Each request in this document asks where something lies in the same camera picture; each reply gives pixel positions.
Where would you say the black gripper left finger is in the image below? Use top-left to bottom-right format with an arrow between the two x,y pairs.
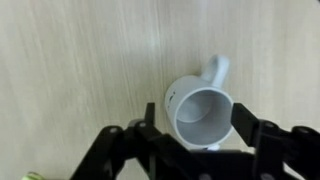
128,102 -> 174,151

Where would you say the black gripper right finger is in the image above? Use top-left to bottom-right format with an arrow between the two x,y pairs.
230,102 -> 320,164

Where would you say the white ceramic mug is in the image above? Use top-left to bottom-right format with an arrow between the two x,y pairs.
164,54 -> 235,152

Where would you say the green small object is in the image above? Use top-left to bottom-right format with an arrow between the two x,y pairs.
21,171 -> 44,180

